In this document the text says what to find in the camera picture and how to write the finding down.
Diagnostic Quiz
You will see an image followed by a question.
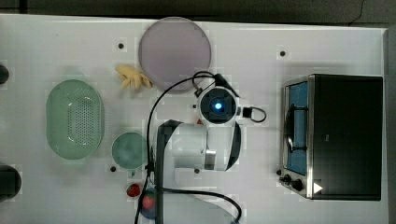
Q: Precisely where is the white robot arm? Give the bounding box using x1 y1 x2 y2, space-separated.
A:
153 85 242 224

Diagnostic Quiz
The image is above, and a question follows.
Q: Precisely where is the silver black toaster oven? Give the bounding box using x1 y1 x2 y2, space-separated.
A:
277 74 384 201

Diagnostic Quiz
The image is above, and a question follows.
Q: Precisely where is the grey round plate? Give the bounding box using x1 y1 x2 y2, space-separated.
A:
138 17 212 90

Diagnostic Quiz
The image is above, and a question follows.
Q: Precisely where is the yellow plush banana bunch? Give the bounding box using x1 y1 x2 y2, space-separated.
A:
115 64 152 91

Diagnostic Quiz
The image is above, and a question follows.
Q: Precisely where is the green mug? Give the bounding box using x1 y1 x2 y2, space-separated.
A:
111 132 148 177

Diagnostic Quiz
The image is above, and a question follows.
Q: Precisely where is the plush strawberry in bowl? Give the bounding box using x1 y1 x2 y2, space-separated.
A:
142 190 156 210

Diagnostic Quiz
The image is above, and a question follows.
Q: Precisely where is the plush strawberry on table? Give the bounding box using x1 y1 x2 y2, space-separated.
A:
126 184 141 198

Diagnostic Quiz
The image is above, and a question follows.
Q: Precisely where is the blue bowl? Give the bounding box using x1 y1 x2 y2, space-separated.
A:
140 188 156 220

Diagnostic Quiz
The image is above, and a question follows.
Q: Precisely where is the green oval colander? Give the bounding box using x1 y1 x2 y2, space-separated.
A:
46 79 105 160

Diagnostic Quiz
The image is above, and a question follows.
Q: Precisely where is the black round base upper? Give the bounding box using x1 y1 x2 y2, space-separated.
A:
0 65 9 84

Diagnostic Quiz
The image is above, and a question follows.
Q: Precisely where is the black round base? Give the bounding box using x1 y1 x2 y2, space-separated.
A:
0 164 21 202
0 65 9 84

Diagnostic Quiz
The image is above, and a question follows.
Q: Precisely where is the black round base lower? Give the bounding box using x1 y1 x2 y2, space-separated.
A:
0 164 21 202

